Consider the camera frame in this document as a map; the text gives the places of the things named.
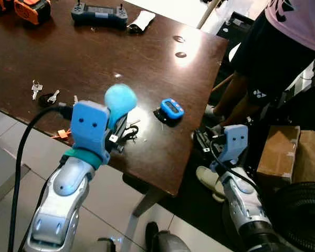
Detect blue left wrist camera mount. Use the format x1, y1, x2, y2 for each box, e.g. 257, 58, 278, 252
70, 101, 112, 158

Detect grey metal table leg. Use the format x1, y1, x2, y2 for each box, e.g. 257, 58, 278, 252
121, 189, 169, 252

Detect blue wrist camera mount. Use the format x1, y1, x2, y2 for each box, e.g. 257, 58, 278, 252
70, 101, 112, 158
220, 124, 249, 164

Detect brown cardboard box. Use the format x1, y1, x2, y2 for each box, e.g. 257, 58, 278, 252
257, 125, 315, 182

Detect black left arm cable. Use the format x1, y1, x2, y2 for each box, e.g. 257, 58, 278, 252
8, 105, 74, 252

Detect white slipper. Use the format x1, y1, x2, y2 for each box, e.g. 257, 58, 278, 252
205, 104, 224, 120
196, 165, 226, 203

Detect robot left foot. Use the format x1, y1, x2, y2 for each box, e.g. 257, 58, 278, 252
97, 237, 116, 252

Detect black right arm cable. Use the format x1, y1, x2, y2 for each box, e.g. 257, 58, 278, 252
209, 138, 260, 195

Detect black corrugated hose coil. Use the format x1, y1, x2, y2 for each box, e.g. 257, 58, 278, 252
276, 181, 315, 252

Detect small blue digital timer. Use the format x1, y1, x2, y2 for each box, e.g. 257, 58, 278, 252
154, 98, 185, 124

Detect teal fluffy plush keychain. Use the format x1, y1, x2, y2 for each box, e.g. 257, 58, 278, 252
104, 84, 138, 129

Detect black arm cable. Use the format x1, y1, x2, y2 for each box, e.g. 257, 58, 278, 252
209, 138, 260, 195
8, 105, 74, 252

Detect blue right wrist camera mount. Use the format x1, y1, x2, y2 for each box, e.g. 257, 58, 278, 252
220, 124, 249, 164

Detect small orange object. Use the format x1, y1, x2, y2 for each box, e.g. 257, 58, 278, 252
51, 129, 74, 142

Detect silver key with ring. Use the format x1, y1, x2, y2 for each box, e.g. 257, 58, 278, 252
31, 80, 44, 100

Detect person in pink shirt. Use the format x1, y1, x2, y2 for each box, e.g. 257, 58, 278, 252
207, 0, 315, 127

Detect dark blue remote controller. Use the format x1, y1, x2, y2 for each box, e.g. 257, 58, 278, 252
71, 3, 129, 29

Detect light wooden pole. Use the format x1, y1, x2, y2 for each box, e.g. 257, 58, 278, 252
197, 0, 221, 29

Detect orange and black device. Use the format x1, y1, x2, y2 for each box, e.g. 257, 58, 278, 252
13, 0, 51, 25

